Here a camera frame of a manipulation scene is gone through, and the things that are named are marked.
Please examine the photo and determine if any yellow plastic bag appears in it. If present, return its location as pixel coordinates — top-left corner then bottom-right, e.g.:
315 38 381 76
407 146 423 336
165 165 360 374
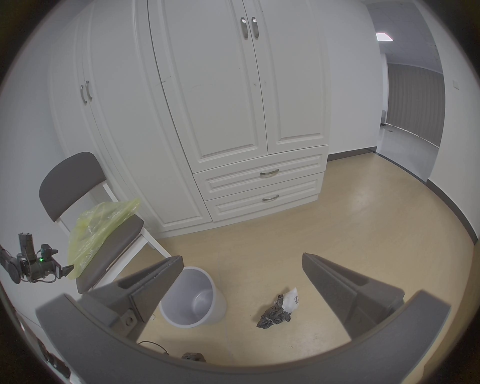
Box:
67 198 142 280

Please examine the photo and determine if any black plastic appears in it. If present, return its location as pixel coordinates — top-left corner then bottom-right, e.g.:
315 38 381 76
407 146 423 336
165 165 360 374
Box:
257 294 292 330

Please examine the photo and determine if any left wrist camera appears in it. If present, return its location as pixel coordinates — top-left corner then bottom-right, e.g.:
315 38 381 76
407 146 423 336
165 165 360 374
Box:
39 244 59 263

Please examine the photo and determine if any grey white chair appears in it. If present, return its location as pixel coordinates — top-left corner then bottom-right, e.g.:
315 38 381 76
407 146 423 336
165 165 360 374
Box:
38 152 173 295

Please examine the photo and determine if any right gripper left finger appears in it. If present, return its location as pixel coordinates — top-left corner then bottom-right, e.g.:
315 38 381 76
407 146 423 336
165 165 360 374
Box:
80 256 184 336

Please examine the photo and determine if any white printed wrapper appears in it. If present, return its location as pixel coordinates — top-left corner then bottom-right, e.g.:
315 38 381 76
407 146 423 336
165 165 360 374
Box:
282 287 301 315

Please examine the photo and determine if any black cable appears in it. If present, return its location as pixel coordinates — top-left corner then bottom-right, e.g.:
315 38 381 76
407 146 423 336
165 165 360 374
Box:
137 340 170 355

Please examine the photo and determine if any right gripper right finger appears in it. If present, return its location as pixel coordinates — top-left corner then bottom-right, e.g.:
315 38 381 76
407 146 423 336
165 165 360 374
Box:
302 252 406 338

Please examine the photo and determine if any white wardrobe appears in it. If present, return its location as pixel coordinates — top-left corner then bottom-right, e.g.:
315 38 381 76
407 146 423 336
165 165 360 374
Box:
49 0 332 241

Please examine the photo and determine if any white trash bin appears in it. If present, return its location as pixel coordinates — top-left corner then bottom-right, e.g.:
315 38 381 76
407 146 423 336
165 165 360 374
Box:
159 266 227 329

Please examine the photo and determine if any grey curtain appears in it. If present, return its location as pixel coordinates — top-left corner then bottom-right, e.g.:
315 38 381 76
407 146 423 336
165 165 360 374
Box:
386 63 446 148

